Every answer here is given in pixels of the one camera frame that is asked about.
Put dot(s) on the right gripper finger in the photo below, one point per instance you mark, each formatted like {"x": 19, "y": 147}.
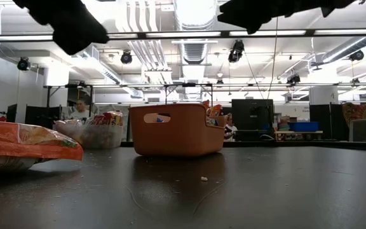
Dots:
{"x": 246, "y": 16}

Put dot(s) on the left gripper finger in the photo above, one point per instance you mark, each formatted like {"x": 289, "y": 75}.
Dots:
{"x": 81, "y": 35}

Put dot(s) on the blue Maruchan soy ramen pack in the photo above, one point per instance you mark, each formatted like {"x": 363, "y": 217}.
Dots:
{"x": 160, "y": 120}

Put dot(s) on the black ceiling spotlight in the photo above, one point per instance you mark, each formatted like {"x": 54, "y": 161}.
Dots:
{"x": 126, "y": 58}
{"x": 294, "y": 79}
{"x": 356, "y": 55}
{"x": 23, "y": 63}
{"x": 236, "y": 52}

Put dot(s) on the black beam with light strips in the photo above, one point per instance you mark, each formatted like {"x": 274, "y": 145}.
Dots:
{"x": 186, "y": 34}

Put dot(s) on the black metal truss stand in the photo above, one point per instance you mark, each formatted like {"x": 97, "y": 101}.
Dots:
{"x": 48, "y": 101}

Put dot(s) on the person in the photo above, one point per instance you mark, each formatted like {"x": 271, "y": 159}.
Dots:
{"x": 80, "y": 113}
{"x": 230, "y": 130}

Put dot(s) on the white round column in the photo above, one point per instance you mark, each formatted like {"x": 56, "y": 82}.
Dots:
{"x": 323, "y": 95}

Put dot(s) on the black partition panel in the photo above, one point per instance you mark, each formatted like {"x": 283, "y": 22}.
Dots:
{"x": 332, "y": 121}
{"x": 33, "y": 116}

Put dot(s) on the translucent plastic bin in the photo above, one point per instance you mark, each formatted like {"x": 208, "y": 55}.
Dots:
{"x": 75, "y": 136}

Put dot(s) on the black flat screen monitor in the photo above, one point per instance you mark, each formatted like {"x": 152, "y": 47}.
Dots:
{"x": 253, "y": 117}

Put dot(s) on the blue storage box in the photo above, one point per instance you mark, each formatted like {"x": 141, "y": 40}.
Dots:
{"x": 303, "y": 126}

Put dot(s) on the orange patterned fabric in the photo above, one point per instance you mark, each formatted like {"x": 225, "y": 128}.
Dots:
{"x": 357, "y": 114}

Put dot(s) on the wooden side table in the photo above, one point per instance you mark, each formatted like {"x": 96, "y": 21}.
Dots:
{"x": 297, "y": 132}

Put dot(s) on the orange plastic bin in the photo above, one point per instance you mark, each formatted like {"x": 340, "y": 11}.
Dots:
{"x": 176, "y": 140}

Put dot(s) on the white noodle crumb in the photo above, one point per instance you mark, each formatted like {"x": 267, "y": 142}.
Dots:
{"x": 204, "y": 178}

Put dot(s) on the silver round ceiling duct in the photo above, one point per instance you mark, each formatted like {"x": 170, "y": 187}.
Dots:
{"x": 345, "y": 51}
{"x": 195, "y": 51}

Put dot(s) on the black aluminium rig frame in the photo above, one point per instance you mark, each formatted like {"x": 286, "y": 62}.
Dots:
{"x": 297, "y": 144}

